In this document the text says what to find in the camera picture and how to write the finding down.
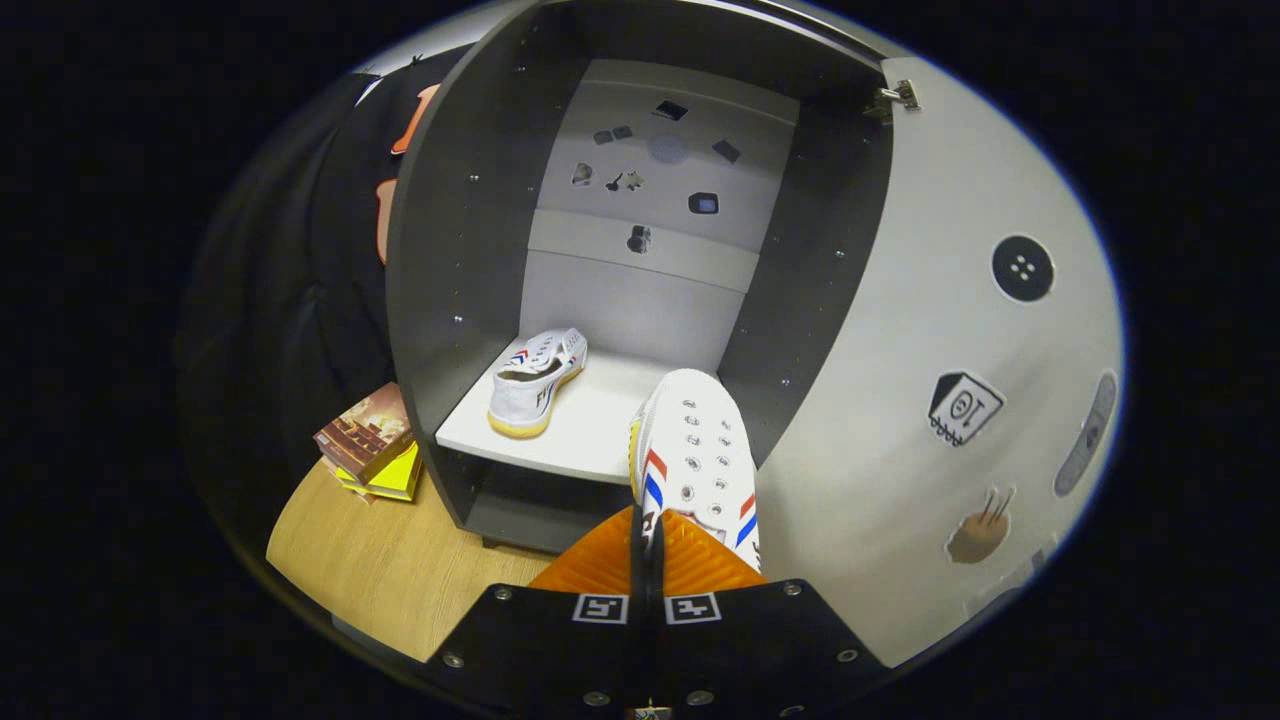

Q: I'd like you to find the dark grey shoe cabinet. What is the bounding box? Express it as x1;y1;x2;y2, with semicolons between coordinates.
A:
385;0;896;554

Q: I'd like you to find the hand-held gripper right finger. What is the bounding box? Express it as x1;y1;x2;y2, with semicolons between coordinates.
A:
650;508;891;716

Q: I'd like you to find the brown printed book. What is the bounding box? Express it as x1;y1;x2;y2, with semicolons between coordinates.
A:
313;382;414;486

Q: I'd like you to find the black backdrop cloth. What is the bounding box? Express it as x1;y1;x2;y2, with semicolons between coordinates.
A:
175;45;471;561

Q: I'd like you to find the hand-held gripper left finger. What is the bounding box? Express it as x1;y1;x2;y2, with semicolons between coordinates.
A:
425;505;651;716

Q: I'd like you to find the white shoe with yellow sole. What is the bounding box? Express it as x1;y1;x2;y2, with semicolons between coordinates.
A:
487;328;589;439

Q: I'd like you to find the white shoe with striped sides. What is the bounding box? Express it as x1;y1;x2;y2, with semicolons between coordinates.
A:
628;368;763;576

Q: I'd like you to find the beige shoe cabinet door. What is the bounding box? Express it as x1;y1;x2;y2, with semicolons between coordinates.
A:
755;55;1126;669

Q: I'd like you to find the yellow book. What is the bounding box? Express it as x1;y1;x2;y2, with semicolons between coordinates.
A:
335;440;423;503

